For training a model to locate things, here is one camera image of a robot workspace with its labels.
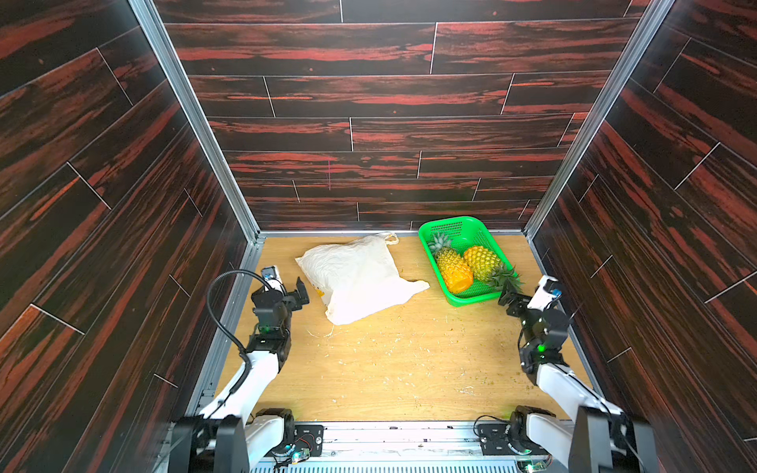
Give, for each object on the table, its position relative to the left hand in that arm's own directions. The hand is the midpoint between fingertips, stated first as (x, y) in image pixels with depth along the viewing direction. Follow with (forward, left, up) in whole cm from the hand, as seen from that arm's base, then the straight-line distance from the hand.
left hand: (286, 281), depth 84 cm
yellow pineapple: (+12, -51, -7) cm, 53 cm away
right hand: (0, -70, 0) cm, 70 cm away
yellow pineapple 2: (+12, -63, -7) cm, 65 cm away
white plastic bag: (+7, -20, -7) cm, 22 cm away
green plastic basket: (+35, -60, -13) cm, 71 cm away
